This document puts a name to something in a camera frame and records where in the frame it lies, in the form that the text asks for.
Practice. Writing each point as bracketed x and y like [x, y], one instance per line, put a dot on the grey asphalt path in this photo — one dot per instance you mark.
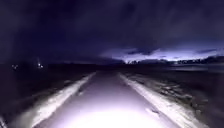
[107, 100]

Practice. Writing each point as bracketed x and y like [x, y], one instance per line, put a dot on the pale gravel verge strip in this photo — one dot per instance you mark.
[55, 100]
[156, 98]

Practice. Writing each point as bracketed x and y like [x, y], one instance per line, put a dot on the dark field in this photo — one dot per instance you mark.
[193, 83]
[26, 81]

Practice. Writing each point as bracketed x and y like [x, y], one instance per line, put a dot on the distant row of trees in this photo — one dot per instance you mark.
[203, 60]

